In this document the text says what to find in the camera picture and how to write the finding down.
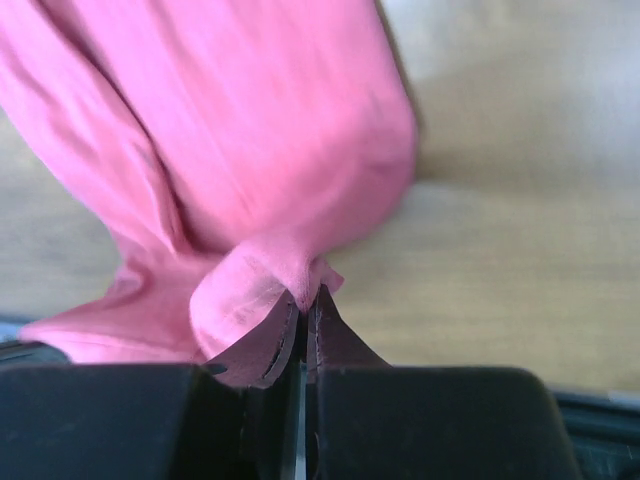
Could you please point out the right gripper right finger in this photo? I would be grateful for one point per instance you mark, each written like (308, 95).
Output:
(368, 419)

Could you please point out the red t-shirt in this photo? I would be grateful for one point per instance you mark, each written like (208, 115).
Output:
(227, 146)

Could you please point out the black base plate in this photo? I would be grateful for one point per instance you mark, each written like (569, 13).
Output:
(604, 433)

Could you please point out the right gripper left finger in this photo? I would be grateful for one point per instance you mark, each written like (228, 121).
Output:
(235, 417)

